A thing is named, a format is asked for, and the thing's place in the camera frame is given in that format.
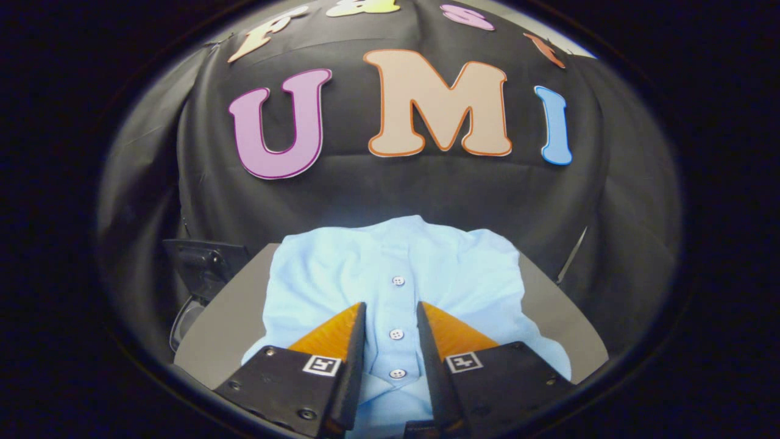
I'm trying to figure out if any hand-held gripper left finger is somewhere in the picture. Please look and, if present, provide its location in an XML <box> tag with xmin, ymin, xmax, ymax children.
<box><xmin>213</xmin><ymin>302</ymin><xmax>367</xmax><ymax>438</ymax></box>

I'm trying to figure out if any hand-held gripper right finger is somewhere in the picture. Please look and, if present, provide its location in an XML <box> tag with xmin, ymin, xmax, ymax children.
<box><xmin>417</xmin><ymin>301</ymin><xmax>576</xmax><ymax>437</ymax></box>

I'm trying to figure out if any light blue buttoned shirt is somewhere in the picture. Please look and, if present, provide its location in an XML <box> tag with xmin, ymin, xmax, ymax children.
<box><xmin>242</xmin><ymin>215</ymin><xmax>572</xmax><ymax>439</ymax></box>

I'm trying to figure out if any grey cabinet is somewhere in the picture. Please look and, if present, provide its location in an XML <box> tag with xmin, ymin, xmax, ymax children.
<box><xmin>174</xmin><ymin>243</ymin><xmax>610</xmax><ymax>391</ymax></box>

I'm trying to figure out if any black backdrop cloth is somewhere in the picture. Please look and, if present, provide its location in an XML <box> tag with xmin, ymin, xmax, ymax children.
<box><xmin>97</xmin><ymin>0</ymin><xmax>682</xmax><ymax>366</ymax></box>

